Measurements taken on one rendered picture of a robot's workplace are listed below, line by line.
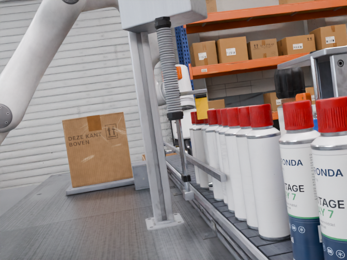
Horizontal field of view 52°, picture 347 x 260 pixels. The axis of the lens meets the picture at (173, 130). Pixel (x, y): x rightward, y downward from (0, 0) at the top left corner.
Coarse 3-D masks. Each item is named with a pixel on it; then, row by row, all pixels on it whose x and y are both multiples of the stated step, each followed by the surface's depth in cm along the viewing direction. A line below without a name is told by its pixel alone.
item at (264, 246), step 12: (168, 156) 171; (180, 168) 131; (192, 168) 127; (192, 180) 106; (204, 192) 89; (216, 204) 77; (228, 216) 68; (240, 228) 60; (252, 240) 54; (264, 240) 54; (288, 240) 53; (264, 252) 49; (276, 252) 49; (288, 252) 49
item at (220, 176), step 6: (168, 144) 143; (186, 156) 101; (192, 156) 98; (192, 162) 94; (198, 162) 86; (204, 168) 79; (210, 168) 75; (210, 174) 74; (216, 174) 69; (222, 174) 67; (222, 180) 67
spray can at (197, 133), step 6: (198, 120) 92; (198, 126) 91; (198, 132) 91; (198, 138) 91; (198, 144) 92; (198, 150) 92; (198, 156) 92; (204, 156) 91; (204, 162) 91; (198, 168) 93; (204, 174) 92; (204, 180) 92; (204, 186) 92
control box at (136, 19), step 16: (128, 0) 76; (144, 0) 74; (160, 0) 73; (176, 0) 71; (192, 0) 71; (128, 16) 76; (144, 16) 75; (160, 16) 73; (176, 16) 72; (192, 16) 74
